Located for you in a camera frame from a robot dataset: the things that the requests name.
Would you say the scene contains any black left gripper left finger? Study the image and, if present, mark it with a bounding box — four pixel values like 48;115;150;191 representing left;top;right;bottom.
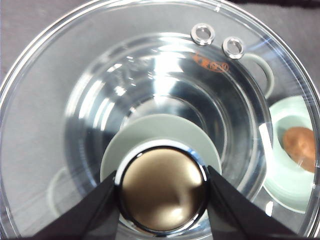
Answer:
27;170;120;240

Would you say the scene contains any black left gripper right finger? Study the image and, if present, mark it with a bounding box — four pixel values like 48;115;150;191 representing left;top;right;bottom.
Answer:
207;166;320;240

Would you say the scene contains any green plate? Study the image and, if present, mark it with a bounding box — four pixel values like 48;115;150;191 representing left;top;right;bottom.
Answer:
259;96;315;214

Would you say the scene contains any brown potato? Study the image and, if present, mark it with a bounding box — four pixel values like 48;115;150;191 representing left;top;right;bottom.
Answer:
282;127;316;173

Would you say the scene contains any glass pot lid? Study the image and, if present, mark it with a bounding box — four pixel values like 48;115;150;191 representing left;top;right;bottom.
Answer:
0;0;320;240

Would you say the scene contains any green electric steamer pot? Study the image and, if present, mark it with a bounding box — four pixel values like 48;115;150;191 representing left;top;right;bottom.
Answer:
47;32;275;216

